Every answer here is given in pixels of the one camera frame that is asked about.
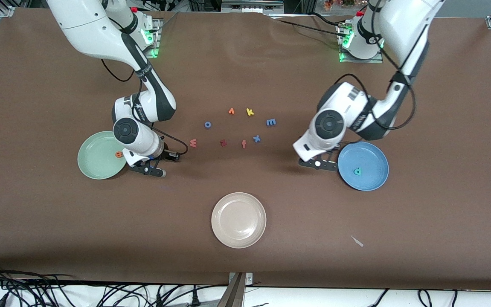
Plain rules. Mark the green plate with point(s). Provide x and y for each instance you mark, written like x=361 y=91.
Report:
x=98 y=157

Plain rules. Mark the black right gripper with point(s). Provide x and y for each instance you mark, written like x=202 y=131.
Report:
x=167 y=154

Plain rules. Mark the blue plate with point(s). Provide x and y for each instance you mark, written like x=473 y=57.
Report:
x=369 y=162

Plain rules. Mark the blue letter m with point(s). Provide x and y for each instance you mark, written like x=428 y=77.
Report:
x=271 y=122

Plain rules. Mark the white paper scrap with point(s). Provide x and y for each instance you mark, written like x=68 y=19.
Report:
x=357 y=241

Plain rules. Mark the black power plug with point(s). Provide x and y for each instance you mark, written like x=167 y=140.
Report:
x=194 y=298
x=158 y=298

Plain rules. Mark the yellow letter k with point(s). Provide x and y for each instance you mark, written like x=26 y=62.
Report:
x=249 y=112

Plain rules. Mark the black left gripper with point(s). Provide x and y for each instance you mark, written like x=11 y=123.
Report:
x=342 y=147

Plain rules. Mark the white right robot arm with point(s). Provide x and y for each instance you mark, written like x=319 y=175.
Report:
x=100 y=30

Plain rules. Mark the silver metal bracket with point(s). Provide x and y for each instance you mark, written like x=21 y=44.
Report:
x=248 y=279

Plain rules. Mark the pink letter w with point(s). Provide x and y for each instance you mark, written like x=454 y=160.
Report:
x=193 y=143

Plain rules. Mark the grey aluminium profile bar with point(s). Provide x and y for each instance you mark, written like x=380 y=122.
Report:
x=232 y=296

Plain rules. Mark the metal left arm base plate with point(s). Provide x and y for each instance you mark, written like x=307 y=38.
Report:
x=360 y=60

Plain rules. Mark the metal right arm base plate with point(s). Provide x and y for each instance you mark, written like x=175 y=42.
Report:
x=158 y=42

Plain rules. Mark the grey metal box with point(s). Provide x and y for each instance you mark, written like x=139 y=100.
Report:
x=251 y=5

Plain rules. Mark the brown table cover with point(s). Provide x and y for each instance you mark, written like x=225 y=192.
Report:
x=245 y=76

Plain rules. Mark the beige plate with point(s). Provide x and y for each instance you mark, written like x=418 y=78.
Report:
x=239 y=220

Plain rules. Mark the dark red letter z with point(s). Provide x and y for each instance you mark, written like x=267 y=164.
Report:
x=223 y=143

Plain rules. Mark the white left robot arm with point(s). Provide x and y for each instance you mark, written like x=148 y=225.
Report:
x=403 y=25

